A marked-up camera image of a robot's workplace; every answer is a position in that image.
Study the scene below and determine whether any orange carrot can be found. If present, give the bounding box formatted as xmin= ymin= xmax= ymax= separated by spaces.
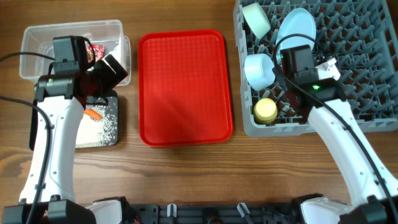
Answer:
xmin=84 ymin=109 xmax=102 ymax=120

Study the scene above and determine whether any red snack wrapper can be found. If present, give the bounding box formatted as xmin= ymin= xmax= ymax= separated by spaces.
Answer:
xmin=86 ymin=44 xmax=105 ymax=62

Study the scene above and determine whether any white rice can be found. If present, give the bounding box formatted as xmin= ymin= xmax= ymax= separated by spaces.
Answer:
xmin=76 ymin=105 xmax=118 ymax=148

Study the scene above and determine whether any light blue rice bowl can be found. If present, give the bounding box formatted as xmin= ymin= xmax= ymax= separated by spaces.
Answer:
xmin=244 ymin=54 xmax=275 ymax=91

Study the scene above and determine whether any yellow plastic cup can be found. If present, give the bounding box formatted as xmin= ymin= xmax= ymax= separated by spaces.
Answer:
xmin=253 ymin=98 xmax=278 ymax=124

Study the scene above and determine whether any green bowl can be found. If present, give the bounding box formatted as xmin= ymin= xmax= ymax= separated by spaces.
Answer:
xmin=242 ymin=2 xmax=271 ymax=39

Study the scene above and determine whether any light blue plate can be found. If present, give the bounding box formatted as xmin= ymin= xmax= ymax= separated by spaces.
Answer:
xmin=275 ymin=8 xmax=317 ymax=63

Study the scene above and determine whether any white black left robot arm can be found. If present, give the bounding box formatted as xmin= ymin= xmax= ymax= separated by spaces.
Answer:
xmin=2 ymin=35 xmax=134 ymax=223

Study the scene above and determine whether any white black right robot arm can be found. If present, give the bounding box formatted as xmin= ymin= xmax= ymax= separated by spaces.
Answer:
xmin=279 ymin=45 xmax=397 ymax=223

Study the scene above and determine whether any black waste tray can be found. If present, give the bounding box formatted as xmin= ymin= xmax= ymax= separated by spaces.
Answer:
xmin=29 ymin=90 xmax=119 ymax=152

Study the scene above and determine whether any clear plastic waste bin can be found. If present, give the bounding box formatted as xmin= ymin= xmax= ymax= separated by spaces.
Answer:
xmin=21 ymin=20 xmax=132 ymax=86

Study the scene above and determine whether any grey dishwasher rack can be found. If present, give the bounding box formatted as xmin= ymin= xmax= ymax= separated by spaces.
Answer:
xmin=233 ymin=1 xmax=397 ymax=132

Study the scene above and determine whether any red serving tray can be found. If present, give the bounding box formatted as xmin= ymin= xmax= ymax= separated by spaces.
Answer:
xmin=137 ymin=29 xmax=234 ymax=147

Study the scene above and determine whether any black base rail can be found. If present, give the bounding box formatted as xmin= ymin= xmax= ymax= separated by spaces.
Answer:
xmin=72 ymin=202 xmax=349 ymax=224

